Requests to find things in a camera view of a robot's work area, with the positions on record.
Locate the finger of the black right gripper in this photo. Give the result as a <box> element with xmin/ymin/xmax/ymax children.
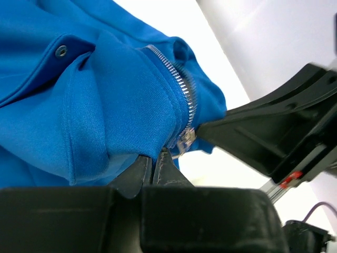
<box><xmin>197</xmin><ymin>64</ymin><xmax>336</xmax><ymax>183</ymax></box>

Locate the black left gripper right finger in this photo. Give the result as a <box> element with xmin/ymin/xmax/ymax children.
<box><xmin>141</xmin><ymin>149</ymin><xmax>289</xmax><ymax>252</ymax></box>

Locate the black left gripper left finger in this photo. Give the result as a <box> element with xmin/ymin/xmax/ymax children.
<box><xmin>1</xmin><ymin>156</ymin><xmax>152</xmax><ymax>252</ymax></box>

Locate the blue zip jacket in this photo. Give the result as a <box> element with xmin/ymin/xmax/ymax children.
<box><xmin>1</xmin><ymin>1</ymin><xmax>226</xmax><ymax>188</ymax></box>

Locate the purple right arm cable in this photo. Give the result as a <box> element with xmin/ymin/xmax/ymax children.
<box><xmin>301</xmin><ymin>201</ymin><xmax>337</xmax><ymax>225</ymax></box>

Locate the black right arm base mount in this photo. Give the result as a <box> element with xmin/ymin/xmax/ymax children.
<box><xmin>283</xmin><ymin>220</ymin><xmax>336</xmax><ymax>253</ymax></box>

